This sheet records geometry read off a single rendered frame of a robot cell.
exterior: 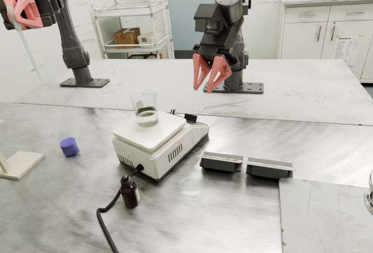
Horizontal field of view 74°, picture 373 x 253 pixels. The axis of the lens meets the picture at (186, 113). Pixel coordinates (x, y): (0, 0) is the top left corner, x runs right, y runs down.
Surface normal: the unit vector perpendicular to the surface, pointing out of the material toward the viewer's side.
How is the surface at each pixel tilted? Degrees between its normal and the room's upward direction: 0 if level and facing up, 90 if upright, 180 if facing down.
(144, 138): 0
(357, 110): 0
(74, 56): 77
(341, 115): 0
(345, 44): 90
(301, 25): 90
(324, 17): 90
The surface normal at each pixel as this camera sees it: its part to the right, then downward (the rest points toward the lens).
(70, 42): 0.24, 0.27
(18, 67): 0.96, 0.06
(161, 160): 0.80, 0.25
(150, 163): -0.59, 0.46
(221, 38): -0.44, -0.36
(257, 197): -0.09, -0.85
